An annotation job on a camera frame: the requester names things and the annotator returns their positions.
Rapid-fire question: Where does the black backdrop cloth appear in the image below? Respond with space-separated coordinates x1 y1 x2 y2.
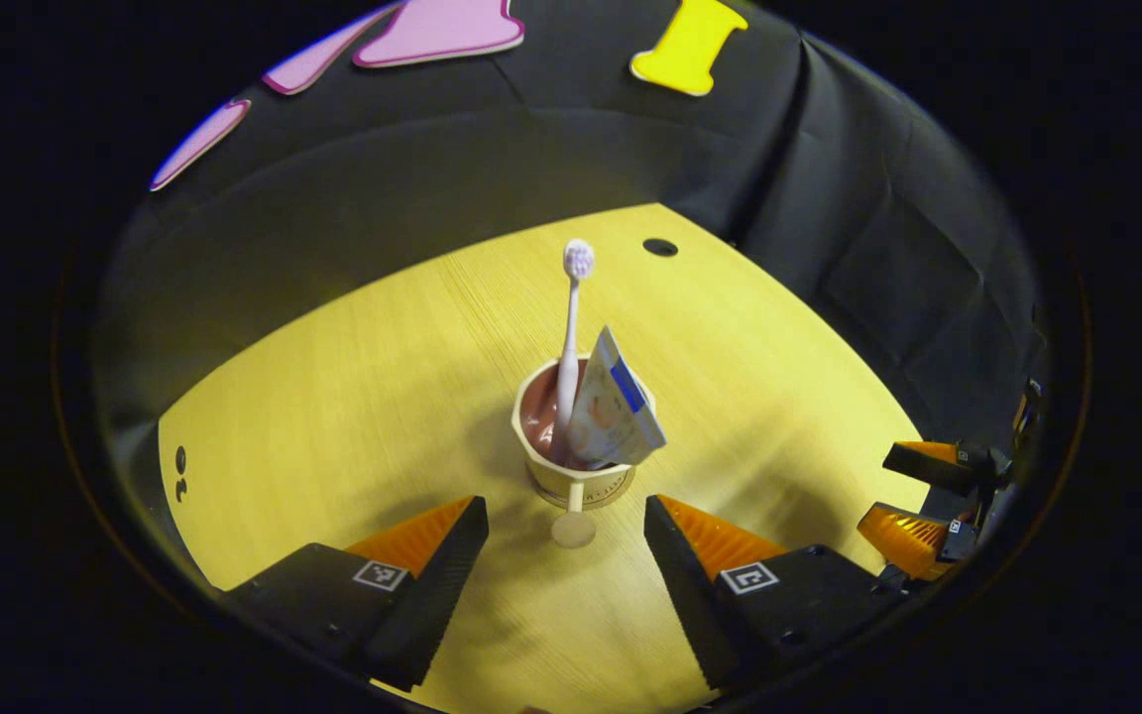
90 0 1053 477

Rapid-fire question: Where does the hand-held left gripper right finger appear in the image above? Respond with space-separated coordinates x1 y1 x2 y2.
643 493 914 692

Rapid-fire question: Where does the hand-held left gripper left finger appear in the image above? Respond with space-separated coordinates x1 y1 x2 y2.
224 494 491 693

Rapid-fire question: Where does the white toothpaste tube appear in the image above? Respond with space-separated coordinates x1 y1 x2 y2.
567 325 668 471

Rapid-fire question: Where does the pale pink toothbrush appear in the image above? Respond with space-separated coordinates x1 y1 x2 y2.
549 238 597 465

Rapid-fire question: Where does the beige cup with handle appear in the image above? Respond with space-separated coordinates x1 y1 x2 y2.
512 355 658 549

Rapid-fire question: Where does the wooden desktop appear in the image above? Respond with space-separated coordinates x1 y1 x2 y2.
157 203 932 714

